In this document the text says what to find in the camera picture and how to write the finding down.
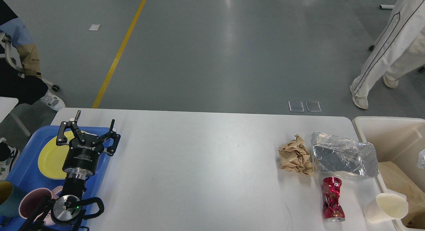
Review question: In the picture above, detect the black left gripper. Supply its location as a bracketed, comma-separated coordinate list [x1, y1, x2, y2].
[56, 110, 122, 180]

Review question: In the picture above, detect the yellow plastic plate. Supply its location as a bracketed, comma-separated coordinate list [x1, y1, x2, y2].
[38, 136, 69, 180]

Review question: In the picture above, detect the pink HOME mug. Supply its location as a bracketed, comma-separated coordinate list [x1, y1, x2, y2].
[19, 186, 63, 226]

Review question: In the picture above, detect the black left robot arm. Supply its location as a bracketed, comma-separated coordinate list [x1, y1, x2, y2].
[19, 111, 121, 231]

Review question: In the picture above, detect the blue plastic tray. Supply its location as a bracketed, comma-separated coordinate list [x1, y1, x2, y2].
[0, 125, 111, 231]

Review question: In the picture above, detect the person in black trousers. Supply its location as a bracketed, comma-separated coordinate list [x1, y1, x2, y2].
[0, 0, 66, 182]

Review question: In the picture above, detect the white side table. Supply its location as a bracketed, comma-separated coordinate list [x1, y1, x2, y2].
[0, 97, 19, 122]

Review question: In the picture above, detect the teal cup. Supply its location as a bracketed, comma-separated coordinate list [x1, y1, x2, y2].
[0, 181, 27, 218]

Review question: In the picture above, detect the crumpled brown paper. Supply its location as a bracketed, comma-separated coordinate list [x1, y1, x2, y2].
[278, 134, 314, 176]

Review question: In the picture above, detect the left floor plate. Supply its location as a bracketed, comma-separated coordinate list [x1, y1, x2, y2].
[288, 101, 305, 113]

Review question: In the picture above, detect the floor plate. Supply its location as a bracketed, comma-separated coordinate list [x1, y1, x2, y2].
[305, 101, 322, 113]
[288, 101, 305, 113]

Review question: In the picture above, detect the right floor plate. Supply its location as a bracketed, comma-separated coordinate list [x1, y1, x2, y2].
[305, 101, 322, 113]

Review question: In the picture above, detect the crushed red can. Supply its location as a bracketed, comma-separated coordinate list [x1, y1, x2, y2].
[322, 177, 346, 222]

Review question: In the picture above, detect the beige plastic bin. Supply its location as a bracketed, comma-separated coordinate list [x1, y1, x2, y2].
[353, 116, 425, 231]

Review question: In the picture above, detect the brown paper in bin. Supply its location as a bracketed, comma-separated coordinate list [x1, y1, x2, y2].
[378, 162, 425, 229]

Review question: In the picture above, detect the person in white tracksuit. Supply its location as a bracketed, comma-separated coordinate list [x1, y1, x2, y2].
[349, 0, 425, 110]

